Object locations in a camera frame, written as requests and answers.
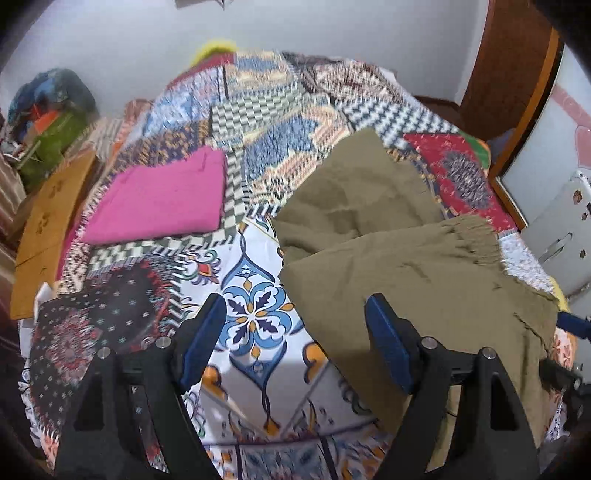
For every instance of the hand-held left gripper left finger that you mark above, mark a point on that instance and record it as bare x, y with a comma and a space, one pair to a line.
203, 344

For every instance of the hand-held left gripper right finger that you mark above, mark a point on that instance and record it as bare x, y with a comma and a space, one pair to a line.
390, 348

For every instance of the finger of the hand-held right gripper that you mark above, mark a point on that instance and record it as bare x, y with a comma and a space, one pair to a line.
561, 374
576, 324

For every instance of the khaki pants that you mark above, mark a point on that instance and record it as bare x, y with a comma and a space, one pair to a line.
415, 258

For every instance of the patchwork printed blanket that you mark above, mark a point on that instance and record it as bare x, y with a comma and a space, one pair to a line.
258, 314

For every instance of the folded pink cloth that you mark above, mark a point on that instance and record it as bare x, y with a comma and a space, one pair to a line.
161, 198

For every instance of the white heart-print sliding door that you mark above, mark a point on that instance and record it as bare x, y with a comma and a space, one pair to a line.
554, 138

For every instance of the green cloth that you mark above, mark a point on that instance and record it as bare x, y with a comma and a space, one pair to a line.
482, 150

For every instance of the wooden lap table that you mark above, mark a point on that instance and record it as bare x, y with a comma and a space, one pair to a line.
46, 221

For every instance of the striped red curtain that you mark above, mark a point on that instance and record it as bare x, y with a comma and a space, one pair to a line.
9, 194

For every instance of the green patterned bag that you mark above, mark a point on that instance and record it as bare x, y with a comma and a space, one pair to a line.
55, 141

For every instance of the wooden room door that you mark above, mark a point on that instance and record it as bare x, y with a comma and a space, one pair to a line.
503, 69

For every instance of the pile of clothes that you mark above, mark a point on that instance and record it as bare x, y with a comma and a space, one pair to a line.
55, 92

